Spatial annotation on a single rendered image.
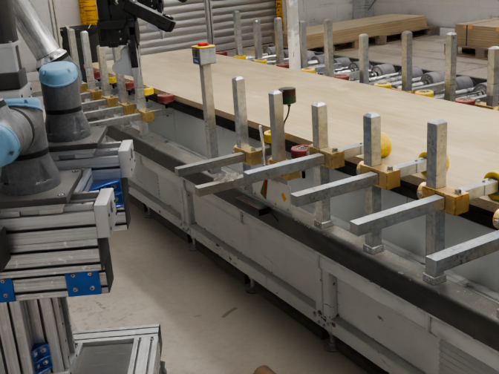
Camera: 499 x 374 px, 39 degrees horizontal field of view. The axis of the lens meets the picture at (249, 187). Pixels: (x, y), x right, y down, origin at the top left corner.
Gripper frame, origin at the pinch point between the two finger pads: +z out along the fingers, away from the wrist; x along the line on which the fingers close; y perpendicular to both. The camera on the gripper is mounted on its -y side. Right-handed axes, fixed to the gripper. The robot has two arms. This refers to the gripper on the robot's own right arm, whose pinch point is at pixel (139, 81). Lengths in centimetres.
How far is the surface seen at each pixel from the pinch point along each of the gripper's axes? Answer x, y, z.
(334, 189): -20, -46, 37
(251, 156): -90, -27, 47
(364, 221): 6, -49, 36
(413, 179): -40, -73, 43
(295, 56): -237, -60, 35
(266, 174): -39, -29, 37
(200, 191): -57, -9, 47
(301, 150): -74, -43, 41
